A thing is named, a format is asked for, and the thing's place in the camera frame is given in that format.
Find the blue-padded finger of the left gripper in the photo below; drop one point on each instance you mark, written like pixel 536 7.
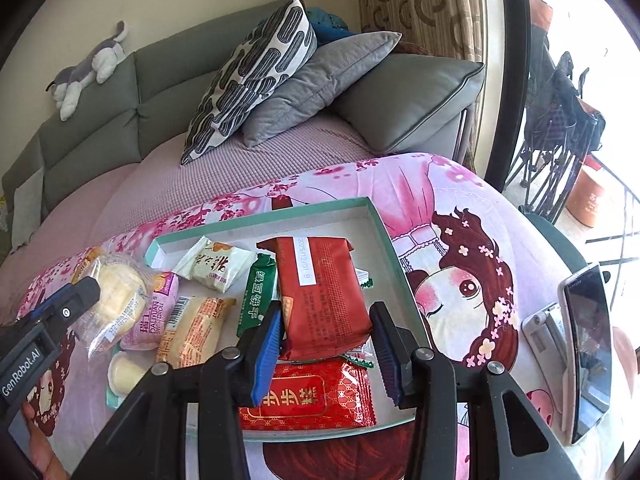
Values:
pixel 65 304

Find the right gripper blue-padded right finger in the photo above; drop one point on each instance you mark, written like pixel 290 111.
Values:
pixel 393 346

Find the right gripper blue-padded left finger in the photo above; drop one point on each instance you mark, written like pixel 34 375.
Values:
pixel 264 352

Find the pale green silver packet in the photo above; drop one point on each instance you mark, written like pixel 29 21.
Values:
pixel 358 347

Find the yellow cake packet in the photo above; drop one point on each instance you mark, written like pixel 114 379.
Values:
pixel 85 263

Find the red patterned cake packet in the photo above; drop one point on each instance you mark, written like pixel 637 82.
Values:
pixel 326 395

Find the green mung cake packet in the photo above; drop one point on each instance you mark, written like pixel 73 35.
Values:
pixel 260 287

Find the clear round bun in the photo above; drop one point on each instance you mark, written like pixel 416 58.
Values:
pixel 126 289

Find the orange barcode bread packet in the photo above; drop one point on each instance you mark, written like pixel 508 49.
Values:
pixel 192 331

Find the dark red biscuit packet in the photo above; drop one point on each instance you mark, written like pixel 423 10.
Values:
pixel 312 271

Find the orange jelly cup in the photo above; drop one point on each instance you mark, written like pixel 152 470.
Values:
pixel 125 370

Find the pink bread packet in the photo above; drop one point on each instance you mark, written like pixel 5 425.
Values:
pixel 148 330

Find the white cream snack packet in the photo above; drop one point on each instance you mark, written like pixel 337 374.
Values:
pixel 215 265

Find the person's left hand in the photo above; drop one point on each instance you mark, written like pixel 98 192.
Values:
pixel 41 453

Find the light grey cushion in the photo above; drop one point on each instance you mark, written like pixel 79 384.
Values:
pixel 27 209

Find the pink cartoon girl cloth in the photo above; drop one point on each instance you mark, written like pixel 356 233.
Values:
pixel 476 266

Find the white phone stand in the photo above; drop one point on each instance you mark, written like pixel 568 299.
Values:
pixel 545 334

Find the smartphone on stand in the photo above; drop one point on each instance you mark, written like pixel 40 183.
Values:
pixel 588 377

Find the grey fabric sofa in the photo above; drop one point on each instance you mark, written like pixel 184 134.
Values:
pixel 150 99

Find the grey white plush toy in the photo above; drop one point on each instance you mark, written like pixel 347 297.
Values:
pixel 99 65

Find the orange bucket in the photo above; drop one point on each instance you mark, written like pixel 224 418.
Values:
pixel 584 199

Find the grey-green piped cushion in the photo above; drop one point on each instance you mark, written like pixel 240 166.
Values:
pixel 413 103

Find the grey pillow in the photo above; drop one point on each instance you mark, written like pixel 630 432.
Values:
pixel 330 71

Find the black folding rack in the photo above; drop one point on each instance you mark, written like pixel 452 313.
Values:
pixel 560 128

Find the black white patterned pillow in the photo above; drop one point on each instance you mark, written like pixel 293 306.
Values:
pixel 270 54

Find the blue garment behind pillows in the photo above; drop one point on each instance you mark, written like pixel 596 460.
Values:
pixel 328 27

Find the brown patterned curtain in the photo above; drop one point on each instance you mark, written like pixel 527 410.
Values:
pixel 442 28

